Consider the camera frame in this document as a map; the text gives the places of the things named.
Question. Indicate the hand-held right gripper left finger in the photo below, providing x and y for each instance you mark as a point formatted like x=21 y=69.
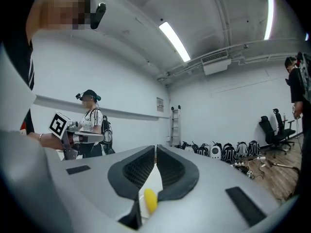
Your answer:
x=97 y=190

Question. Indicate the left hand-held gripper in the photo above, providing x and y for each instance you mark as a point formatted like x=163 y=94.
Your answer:
x=58 y=125

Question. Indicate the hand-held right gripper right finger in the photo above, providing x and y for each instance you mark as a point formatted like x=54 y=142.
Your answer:
x=206 y=198

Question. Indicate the yellow banana-shaped object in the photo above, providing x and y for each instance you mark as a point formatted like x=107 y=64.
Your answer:
x=150 y=199

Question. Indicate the person's left forearm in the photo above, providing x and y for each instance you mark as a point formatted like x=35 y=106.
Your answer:
x=48 y=141

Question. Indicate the white pod backpack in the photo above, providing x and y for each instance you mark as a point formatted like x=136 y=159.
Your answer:
x=215 y=152

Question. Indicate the row of black backpacks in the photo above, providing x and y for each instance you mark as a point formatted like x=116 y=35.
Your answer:
x=230 y=152

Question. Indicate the white rectangular table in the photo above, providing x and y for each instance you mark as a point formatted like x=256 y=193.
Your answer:
x=155 y=178

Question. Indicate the white power strip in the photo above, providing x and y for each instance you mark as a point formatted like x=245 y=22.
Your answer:
x=260 y=158

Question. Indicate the metal stepladder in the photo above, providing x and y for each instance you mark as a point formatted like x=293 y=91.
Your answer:
x=175 y=125

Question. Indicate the black office chair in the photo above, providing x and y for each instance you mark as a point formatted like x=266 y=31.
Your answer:
x=283 y=127
x=271 y=135

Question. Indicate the person's black printed t-shirt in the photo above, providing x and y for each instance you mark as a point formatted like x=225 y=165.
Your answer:
x=17 y=81

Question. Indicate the long ceiling light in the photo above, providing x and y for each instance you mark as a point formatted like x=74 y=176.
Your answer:
x=174 y=41
x=269 y=17

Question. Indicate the person's head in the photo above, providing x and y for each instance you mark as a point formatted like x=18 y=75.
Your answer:
x=58 y=6

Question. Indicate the ceiling air conditioner unit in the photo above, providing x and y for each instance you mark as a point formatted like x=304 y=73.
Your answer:
x=216 y=62

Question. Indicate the wall electrical panel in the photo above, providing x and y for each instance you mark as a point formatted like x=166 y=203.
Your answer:
x=160 y=104

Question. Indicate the black head camera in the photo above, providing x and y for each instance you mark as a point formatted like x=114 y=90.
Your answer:
x=98 y=14

